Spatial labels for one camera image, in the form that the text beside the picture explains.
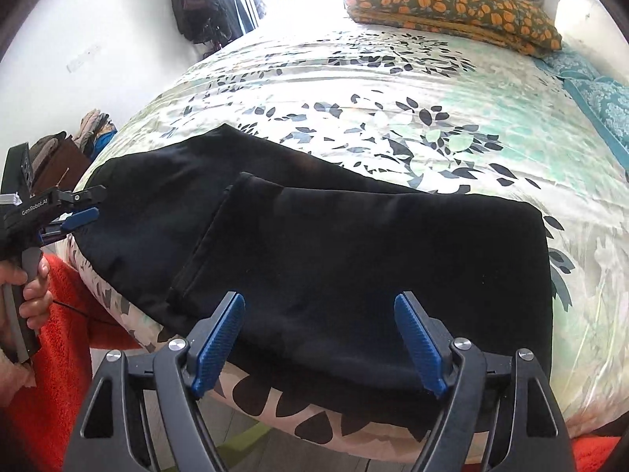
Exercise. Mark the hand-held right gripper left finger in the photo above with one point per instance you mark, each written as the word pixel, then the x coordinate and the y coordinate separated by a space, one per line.
pixel 221 344

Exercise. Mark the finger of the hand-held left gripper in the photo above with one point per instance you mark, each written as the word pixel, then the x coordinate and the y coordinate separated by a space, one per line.
pixel 81 195
pixel 81 216

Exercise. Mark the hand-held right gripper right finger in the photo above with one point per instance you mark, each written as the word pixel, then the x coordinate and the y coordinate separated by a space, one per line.
pixel 417 339

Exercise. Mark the black pants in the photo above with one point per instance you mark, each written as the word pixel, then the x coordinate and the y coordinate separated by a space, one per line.
pixel 344 265

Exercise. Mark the person's left hand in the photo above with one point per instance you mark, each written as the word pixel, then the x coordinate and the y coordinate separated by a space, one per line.
pixel 38 300

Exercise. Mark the brown cabinet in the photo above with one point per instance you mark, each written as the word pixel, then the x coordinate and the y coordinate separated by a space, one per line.
pixel 54 167

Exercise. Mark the pile of clothes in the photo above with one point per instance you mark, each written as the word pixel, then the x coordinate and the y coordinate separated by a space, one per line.
pixel 96 130

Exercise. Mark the red fleece garment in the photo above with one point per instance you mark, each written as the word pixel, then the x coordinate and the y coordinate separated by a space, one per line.
pixel 54 403

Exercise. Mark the hanging black bags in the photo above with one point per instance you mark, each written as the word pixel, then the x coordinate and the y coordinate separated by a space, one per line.
pixel 196 5

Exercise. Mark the leaf print bed sheet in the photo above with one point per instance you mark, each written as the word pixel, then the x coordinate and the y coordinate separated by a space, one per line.
pixel 442 83

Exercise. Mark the large teal damask pillow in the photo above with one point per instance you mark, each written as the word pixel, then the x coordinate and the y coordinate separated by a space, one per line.
pixel 609 103

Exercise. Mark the small teal damask pillow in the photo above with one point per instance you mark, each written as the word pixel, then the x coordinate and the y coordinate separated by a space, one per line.
pixel 565 64

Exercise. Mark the mustard folded blanket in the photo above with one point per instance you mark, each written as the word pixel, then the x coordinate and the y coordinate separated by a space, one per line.
pixel 467 28

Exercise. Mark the cream padded headboard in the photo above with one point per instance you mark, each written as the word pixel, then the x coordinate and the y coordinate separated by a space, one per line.
pixel 599 29

